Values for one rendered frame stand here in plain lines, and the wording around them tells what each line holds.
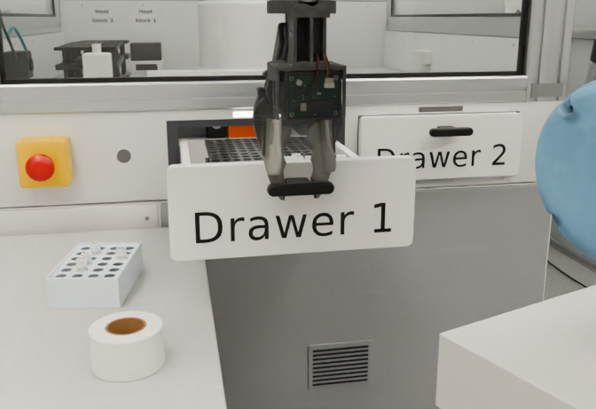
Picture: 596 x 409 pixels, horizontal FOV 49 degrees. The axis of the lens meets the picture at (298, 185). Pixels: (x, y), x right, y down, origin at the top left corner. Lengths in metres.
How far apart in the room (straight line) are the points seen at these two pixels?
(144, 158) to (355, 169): 0.43
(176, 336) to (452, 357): 0.30
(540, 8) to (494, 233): 0.40
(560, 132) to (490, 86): 0.78
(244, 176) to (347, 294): 0.50
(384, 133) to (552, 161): 0.71
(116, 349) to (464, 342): 0.31
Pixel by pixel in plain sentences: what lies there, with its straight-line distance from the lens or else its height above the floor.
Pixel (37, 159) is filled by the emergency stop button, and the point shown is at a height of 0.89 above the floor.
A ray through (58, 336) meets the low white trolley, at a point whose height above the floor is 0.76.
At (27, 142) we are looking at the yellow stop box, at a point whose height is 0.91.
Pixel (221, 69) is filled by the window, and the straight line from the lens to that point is 1.08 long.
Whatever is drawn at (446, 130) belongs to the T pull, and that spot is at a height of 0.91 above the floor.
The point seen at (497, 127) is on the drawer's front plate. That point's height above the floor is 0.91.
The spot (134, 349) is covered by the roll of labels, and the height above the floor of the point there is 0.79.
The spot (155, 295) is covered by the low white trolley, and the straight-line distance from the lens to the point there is 0.83.
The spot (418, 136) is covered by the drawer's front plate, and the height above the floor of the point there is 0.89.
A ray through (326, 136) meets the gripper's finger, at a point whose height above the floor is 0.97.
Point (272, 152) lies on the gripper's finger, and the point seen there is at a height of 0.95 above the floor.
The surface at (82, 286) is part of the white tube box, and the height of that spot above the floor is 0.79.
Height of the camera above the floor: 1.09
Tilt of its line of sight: 14 degrees down
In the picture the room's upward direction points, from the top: straight up
